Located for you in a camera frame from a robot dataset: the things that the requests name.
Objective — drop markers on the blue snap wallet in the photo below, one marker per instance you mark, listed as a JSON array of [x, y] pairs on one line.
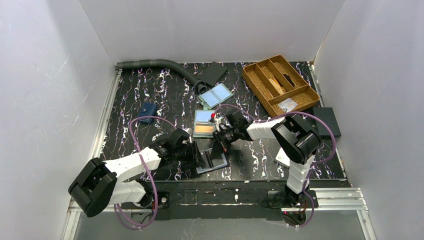
[[147, 109]]

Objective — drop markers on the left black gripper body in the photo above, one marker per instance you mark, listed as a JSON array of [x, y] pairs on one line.
[[193, 153]]

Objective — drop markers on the green card holder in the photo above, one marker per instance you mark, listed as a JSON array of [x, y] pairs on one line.
[[215, 96], [203, 128]]

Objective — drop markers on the wooden piece in tray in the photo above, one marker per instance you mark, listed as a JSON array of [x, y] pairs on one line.
[[277, 86]]

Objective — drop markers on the wicker divided tray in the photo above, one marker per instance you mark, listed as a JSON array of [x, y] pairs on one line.
[[256, 76]]

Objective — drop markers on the black square pad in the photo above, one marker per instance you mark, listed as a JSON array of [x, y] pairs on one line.
[[212, 74]]

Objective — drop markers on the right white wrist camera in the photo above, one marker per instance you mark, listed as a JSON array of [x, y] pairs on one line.
[[215, 122]]

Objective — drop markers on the white box with code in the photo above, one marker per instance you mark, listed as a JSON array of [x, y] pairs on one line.
[[282, 158]]

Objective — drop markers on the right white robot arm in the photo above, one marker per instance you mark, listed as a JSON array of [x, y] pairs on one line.
[[297, 138]]

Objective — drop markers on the black box right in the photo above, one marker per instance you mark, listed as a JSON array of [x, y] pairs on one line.
[[327, 115]]

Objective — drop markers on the black card holder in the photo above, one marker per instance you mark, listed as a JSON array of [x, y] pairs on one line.
[[201, 170]]

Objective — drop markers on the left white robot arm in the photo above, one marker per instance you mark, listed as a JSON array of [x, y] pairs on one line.
[[102, 183]]

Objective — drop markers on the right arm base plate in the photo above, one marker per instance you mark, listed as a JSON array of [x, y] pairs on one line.
[[280, 199]]

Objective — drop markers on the black card in tray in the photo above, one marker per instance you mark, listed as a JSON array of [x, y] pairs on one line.
[[288, 78]]

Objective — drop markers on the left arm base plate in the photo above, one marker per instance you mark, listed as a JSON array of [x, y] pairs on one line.
[[148, 201]]

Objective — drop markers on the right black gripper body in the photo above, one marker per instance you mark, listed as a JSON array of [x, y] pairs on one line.
[[218, 139]]

